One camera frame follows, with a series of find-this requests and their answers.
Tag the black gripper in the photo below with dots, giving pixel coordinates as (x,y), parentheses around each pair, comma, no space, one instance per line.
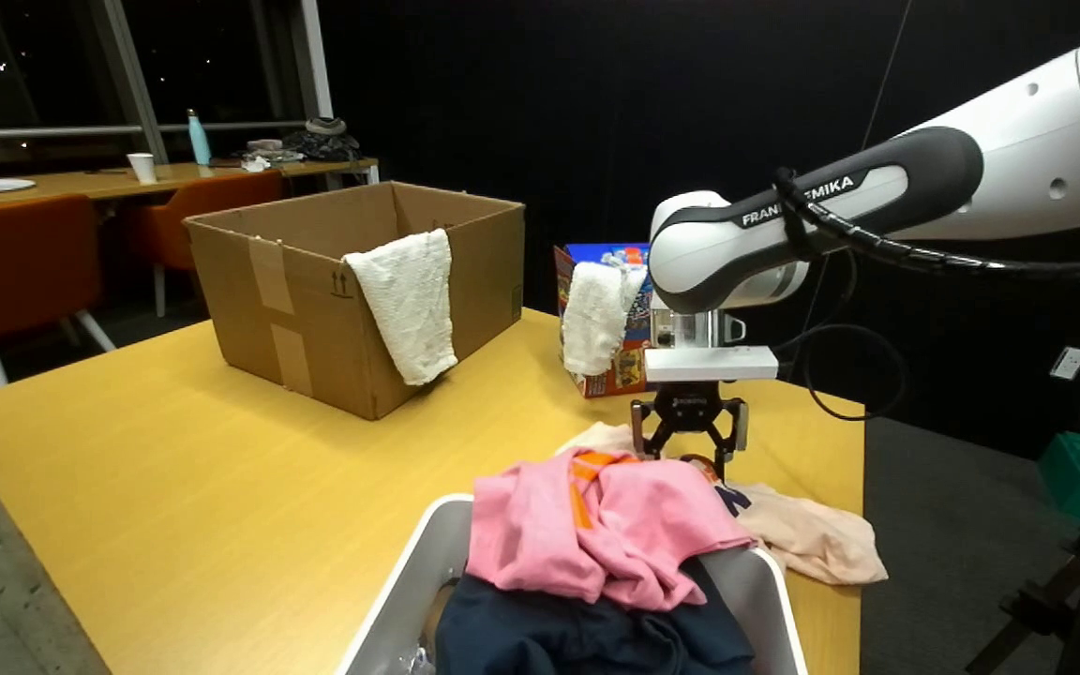
(693,405)

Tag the beige cloth with orange print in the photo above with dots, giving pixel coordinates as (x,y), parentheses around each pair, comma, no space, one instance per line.
(817,539)

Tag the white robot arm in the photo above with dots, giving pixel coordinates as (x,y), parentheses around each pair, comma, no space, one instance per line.
(940,187)

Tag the pink cloth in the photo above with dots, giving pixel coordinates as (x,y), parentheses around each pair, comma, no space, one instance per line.
(602,530)

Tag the small white terry cloth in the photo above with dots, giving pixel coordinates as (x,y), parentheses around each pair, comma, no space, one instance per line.
(598,320)

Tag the blue printed carton box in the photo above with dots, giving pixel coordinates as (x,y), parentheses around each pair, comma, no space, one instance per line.
(592,251)

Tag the navy blue cloth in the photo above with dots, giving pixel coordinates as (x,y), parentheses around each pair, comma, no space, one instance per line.
(592,637)

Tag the brown cardboard box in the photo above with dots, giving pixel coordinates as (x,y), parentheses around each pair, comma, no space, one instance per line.
(279,301)

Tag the white plastic bin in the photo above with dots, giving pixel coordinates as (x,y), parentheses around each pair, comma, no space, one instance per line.
(769,612)

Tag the white towel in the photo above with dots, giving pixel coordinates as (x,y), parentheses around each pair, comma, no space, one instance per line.
(409,301)

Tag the dark stand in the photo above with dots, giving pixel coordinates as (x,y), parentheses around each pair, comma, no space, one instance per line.
(1065,602)

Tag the pile of dark desk items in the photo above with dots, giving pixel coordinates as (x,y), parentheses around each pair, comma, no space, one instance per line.
(298,145)

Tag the orange chair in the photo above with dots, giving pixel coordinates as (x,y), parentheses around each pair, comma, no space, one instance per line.
(204,211)
(15,266)

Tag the light blue bottle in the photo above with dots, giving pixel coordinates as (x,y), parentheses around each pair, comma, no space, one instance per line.
(197,139)

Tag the white paper cup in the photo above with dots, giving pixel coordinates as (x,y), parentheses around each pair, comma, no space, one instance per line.
(139,167)

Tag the long wooden desk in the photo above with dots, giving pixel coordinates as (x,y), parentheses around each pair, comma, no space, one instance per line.
(78,184)

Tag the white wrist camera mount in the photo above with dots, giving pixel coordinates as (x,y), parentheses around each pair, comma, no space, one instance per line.
(693,330)

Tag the metal window frame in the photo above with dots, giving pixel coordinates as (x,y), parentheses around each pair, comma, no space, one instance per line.
(128,76)

